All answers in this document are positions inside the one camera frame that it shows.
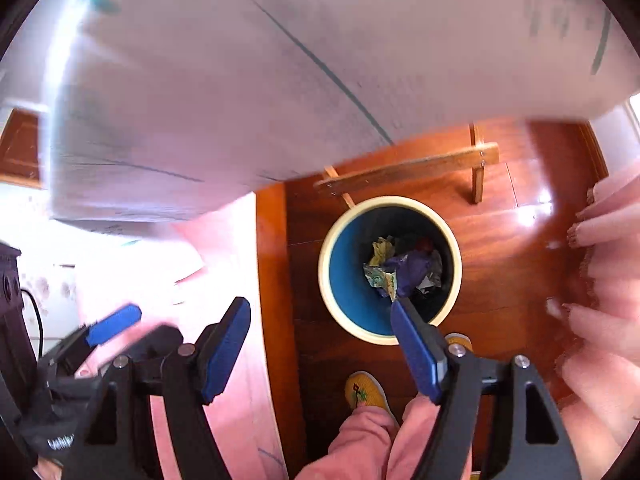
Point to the brown wooden door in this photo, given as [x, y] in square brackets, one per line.
[20, 145]

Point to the pink bed sheet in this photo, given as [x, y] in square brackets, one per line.
[225, 260]

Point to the leaf print curtain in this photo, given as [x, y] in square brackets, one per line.
[605, 285]

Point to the person's right yellow slipper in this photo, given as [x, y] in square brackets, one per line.
[460, 342]

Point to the person's yellow slipper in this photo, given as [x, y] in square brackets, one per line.
[365, 391]
[460, 342]

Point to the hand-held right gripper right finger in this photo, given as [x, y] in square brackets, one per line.
[417, 355]

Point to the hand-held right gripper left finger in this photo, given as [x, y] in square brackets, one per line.
[225, 355]

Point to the gold foil bag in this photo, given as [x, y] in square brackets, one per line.
[382, 250]

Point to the person's left yellow slipper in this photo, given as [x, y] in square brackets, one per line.
[365, 391]

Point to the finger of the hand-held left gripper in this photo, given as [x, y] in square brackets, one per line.
[112, 324]
[160, 340]

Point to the tree print tablecloth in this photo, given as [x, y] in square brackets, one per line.
[300, 60]

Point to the person's left hand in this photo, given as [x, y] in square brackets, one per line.
[86, 371]

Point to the blue bin with cream rim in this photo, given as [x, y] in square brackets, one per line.
[350, 290]

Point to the purple plastic bag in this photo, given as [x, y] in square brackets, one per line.
[410, 270]

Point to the black device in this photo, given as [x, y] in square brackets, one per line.
[9, 285]

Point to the person's pink pants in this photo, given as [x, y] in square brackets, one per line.
[360, 445]

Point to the wooden table frame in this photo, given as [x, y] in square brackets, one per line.
[405, 170]

